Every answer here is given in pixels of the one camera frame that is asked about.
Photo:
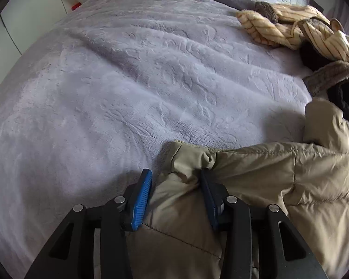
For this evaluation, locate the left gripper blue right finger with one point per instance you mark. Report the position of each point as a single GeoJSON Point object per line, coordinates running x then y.
{"type": "Point", "coordinates": [214, 195]}

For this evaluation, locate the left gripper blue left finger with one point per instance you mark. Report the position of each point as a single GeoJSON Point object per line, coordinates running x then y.
{"type": "Point", "coordinates": [137, 198]}

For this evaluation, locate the beige puffer jacket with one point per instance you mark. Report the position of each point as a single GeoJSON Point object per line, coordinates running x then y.
{"type": "Point", "coordinates": [308, 180]}

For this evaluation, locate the lavender embossed bed blanket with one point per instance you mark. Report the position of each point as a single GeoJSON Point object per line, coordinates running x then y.
{"type": "Point", "coordinates": [103, 94]}

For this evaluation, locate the black folded fleece garment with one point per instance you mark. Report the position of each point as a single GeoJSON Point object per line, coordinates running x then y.
{"type": "Point", "coordinates": [337, 87]}

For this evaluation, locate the beige striped plush robe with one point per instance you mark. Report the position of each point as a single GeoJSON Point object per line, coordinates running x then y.
{"type": "Point", "coordinates": [322, 43]}

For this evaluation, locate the red small box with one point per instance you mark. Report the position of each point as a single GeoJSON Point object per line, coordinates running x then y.
{"type": "Point", "coordinates": [74, 7]}

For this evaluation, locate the white wardrobe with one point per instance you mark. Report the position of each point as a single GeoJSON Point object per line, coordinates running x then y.
{"type": "Point", "coordinates": [22, 22]}

